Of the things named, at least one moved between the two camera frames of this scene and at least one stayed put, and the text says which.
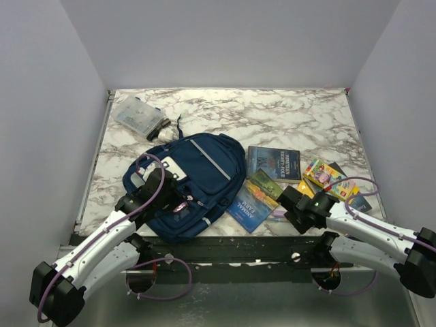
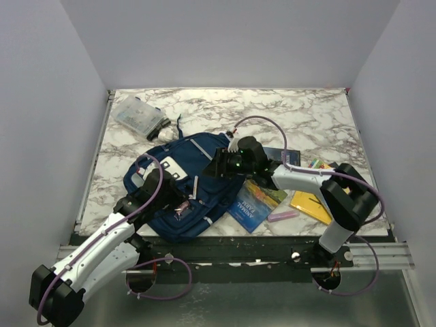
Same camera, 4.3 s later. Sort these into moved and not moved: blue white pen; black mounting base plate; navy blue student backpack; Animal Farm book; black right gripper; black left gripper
Moved: black right gripper; blue white pen
Not moved: black left gripper; navy blue student backpack; Animal Farm book; black mounting base plate
